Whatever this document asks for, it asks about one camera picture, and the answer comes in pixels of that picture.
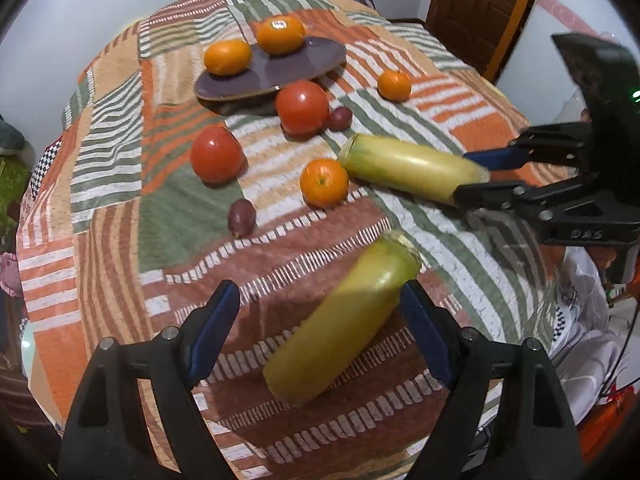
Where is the purple passion fruit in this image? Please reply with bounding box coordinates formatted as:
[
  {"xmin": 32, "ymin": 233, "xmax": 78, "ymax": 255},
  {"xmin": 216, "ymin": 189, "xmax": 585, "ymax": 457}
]
[
  {"xmin": 328, "ymin": 106, "xmax": 353, "ymax": 131},
  {"xmin": 227, "ymin": 198, "xmax": 257, "ymax": 238}
]

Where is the white printed cloth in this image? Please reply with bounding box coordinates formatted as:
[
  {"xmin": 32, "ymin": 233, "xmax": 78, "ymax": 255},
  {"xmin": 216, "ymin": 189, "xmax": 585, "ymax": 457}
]
[{"xmin": 549, "ymin": 247, "xmax": 637, "ymax": 426}]

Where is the large orange with sticker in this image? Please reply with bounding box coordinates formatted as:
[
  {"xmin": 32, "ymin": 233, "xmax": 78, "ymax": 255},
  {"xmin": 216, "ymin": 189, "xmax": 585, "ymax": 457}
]
[{"xmin": 256, "ymin": 16, "xmax": 306, "ymax": 56}]

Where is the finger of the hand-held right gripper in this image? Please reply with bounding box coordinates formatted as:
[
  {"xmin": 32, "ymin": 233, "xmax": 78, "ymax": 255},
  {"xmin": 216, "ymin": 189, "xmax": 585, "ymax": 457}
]
[
  {"xmin": 452, "ymin": 172, "xmax": 608, "ymax": 229},
  {"xmin": 465, "ymin": 121, "xmax": 598, "ymax": 171}
]

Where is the grey plush toy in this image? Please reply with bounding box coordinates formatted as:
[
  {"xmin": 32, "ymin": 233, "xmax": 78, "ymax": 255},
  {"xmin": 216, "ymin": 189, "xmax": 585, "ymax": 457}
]
[{"xmin": 0, "ymin": 114, "xmax": 26, "ymax": 157}]

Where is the brown wooden bowl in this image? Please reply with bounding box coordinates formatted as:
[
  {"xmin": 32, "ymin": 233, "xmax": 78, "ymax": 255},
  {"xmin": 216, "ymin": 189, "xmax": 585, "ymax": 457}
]
[{"xmin": 194, "ymin": 37, "xmax": 347, "ymax": 107}]

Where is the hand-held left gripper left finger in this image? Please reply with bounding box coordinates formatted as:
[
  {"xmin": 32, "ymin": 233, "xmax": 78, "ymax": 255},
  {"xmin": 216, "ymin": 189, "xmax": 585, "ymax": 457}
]
[{"xmin": 57, "ymin": 280, "xmax": 242, "ymax": 480}]

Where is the striped patchwork blanket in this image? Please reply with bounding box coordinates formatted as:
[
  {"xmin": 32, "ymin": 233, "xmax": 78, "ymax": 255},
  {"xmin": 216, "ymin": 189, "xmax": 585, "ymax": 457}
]
[{"xmin": 15, "ymin": 0, "xmax": 566, "ymax": 480}]

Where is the small orange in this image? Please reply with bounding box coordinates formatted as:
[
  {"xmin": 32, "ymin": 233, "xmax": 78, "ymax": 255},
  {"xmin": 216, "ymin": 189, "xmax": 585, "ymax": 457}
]
[{"xmin": 377, "ymin": 70, "xmax": 412, "ymax": 102}]

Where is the checkered floral quilt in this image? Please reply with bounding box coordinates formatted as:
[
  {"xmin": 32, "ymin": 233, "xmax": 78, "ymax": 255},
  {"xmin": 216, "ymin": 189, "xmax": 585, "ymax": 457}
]
[{"xmin": 20, "ymin": 137, "xmax": 64, "ymax": 211}]

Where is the red tomato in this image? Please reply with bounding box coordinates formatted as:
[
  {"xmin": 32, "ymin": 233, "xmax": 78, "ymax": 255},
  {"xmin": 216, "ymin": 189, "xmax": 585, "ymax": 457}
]
[
  {"xmin": 275, "ymin": 80, "xmax": 331, "ymax": 136},
  {"xmin": 190, "ymin": 126, "xmax": 246, "ymax": 184}
]

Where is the brown wooden door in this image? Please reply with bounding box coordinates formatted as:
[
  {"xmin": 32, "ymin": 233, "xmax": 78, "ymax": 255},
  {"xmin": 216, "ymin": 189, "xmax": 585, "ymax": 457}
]
[{"xmin": 427, "ymin": 0, "xmax": 547, "ymax": 82}]

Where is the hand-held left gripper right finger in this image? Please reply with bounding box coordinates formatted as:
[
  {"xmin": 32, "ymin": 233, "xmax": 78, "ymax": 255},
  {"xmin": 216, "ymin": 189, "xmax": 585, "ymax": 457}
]
[{"xmin": 400, "ymin": 280, "xmax": 586, "ymax": 480}]

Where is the yellow-green corn cob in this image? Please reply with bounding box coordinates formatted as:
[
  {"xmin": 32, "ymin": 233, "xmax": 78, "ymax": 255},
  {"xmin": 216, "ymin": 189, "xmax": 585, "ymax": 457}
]
[
  {"xmin": 337, "ymin": 133, "xmax": 491, "ymax": 206},
  {"xmin": 262, "ymin": 230, "xmax": 423, "ymax": 407}
]

